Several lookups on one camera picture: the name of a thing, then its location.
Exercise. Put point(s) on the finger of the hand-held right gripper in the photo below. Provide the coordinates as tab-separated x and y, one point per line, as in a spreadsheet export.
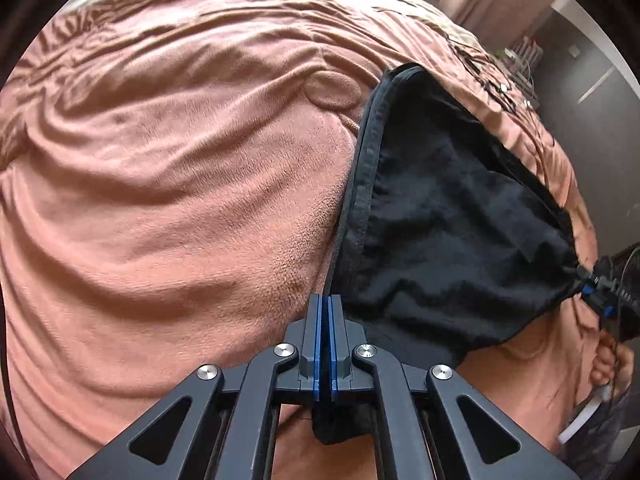
597	287

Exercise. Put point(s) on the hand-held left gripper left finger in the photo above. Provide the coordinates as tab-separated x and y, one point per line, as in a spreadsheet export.
315	345

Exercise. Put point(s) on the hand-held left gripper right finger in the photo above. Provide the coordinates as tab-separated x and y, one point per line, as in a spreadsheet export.
334	345

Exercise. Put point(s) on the black pants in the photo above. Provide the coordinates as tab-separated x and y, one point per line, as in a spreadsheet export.
440	220

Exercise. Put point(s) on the person's right hand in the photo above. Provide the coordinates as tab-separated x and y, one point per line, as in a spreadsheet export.
607	360

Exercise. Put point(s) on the pink blanket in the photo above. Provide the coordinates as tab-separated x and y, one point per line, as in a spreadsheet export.
175	185

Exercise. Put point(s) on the silver metal clip hanger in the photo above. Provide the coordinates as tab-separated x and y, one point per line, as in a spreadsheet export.
502	89

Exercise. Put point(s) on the white wall switch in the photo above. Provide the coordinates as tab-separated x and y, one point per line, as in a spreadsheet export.
575	50

